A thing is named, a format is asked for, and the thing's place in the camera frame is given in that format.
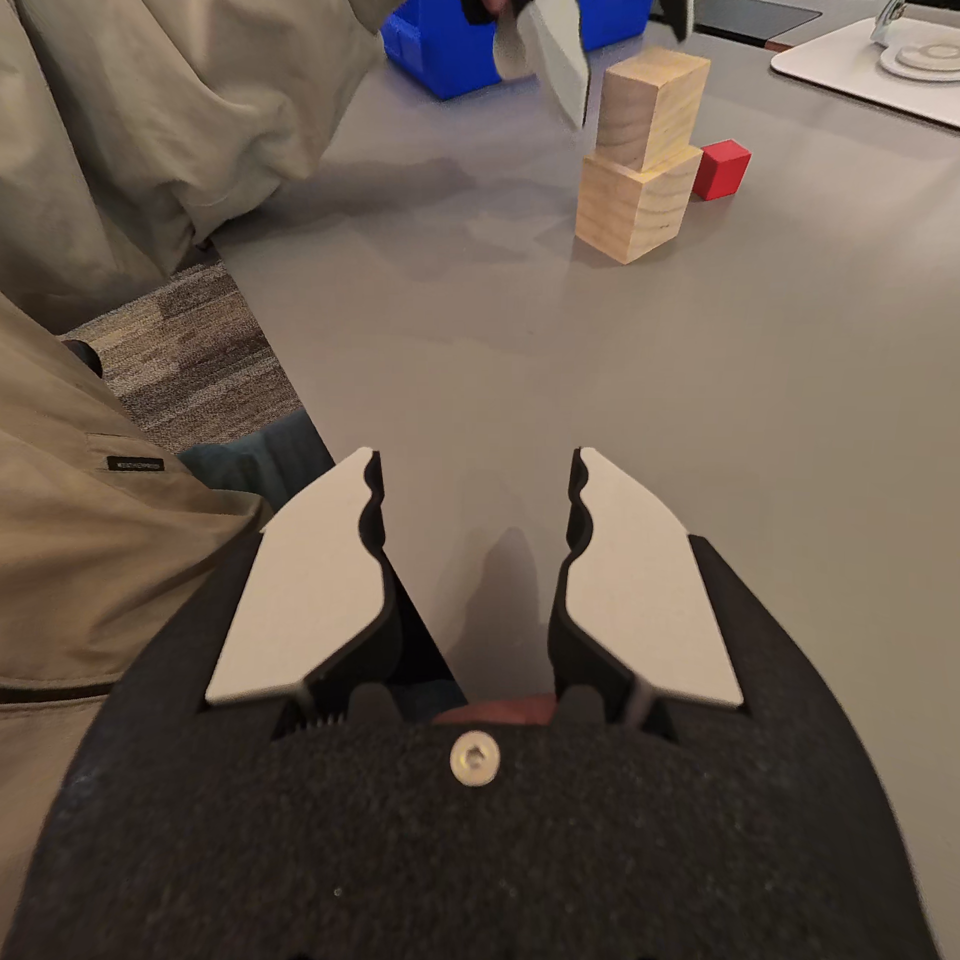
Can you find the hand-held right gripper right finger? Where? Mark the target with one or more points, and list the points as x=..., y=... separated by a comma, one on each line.
x=653, y=600

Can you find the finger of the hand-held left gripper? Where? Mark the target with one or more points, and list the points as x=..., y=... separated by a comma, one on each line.
x=672, y=15
x=555, y=53

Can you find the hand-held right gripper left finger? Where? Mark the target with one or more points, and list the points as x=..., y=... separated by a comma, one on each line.
x=297, y=600

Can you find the blue plastic bin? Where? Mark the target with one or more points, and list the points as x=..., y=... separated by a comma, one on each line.
x=495, y=45

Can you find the medium wooden cube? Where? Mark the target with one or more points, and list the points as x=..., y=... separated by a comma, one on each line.
x=648, y=108

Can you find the red wooden cube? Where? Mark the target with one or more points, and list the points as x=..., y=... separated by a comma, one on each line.
x=722, y=170

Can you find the large wooden cube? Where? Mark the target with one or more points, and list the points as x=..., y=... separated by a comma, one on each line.
x=633, y=210

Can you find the person's left hand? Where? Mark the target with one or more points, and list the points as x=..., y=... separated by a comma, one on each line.
x=495, y=9

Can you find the person's trouser leg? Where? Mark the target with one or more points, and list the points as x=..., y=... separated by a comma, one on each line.
x=120, y=600

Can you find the white folding stand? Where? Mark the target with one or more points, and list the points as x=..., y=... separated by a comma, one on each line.
x=885, y=60

